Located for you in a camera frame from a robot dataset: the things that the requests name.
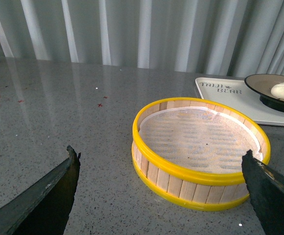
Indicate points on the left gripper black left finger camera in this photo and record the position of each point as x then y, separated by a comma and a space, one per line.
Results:
44, 208

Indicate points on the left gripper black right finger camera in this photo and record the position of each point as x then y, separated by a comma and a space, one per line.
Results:
266, 189

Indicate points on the beige plate with black rim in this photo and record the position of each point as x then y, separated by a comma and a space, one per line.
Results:
262, 84

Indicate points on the white steamed bun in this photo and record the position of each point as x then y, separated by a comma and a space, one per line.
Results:
283, 91

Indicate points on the cream bear-print serving tray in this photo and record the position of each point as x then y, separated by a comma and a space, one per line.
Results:
235, 94

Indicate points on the white steamer liner cloth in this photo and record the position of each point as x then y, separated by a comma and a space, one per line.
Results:
199, 139

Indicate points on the yellow-rimmed bamboo steamer basket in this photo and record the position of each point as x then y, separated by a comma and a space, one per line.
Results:
185, 187

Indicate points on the grey pleated curtain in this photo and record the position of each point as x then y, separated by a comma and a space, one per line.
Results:
218, 37

